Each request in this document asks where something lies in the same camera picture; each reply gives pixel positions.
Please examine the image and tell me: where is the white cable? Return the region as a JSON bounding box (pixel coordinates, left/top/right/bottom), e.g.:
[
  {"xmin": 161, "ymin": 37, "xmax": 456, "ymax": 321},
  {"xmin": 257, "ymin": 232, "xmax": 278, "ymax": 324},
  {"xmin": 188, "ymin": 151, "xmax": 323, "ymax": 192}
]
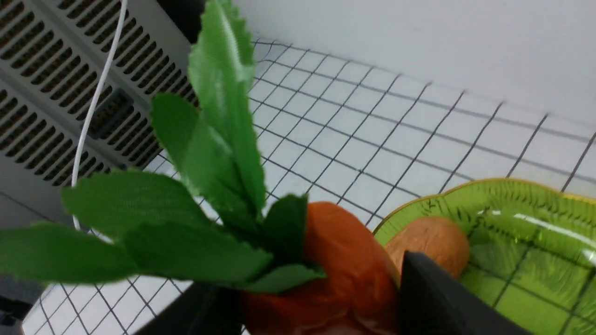
[{"xmin": 71, "ymin": 0, "xmax": 129, "ymax": 231}]

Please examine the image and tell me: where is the brown potato on plate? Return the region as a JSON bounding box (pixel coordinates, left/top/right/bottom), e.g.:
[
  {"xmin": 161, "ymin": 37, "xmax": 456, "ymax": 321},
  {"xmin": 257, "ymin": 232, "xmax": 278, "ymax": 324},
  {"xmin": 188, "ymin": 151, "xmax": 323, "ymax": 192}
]
[{"xmin": 385, "ymin": 216, "xmax": 470, "ymax": 281}]

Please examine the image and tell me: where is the orange carrot with green leaves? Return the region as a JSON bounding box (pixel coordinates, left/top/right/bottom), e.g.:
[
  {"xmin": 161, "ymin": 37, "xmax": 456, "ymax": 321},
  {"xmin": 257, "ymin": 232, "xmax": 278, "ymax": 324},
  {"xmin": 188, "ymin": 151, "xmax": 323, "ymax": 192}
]
[{"xmin": 1, "ymin": 0, "xmax": 399, "ymax": 335}]

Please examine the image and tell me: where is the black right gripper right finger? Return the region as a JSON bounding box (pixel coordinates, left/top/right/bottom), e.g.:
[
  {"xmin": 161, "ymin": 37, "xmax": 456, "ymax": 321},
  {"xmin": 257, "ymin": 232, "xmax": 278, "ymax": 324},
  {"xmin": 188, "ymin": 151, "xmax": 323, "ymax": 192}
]
[{"xmin": 400, "ymin": 252, "xmax": 529, "ymax": 335}]

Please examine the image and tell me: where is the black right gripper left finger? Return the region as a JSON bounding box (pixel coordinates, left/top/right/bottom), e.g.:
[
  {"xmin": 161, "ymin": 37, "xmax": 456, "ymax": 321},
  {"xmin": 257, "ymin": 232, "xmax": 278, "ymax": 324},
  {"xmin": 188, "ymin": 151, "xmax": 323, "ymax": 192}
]
[{"xmin": 136, "ymin": 282, "xmax": 242, "ymax": 335}]

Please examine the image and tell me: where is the green glass leaf plate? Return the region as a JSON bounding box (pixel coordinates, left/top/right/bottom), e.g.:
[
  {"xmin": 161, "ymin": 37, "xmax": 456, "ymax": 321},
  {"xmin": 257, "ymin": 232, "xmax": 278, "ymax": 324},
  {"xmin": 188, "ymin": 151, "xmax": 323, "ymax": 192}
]
[{"xmin": 374, "ymin": 178, "xmax": 596, "ymax": 335}]

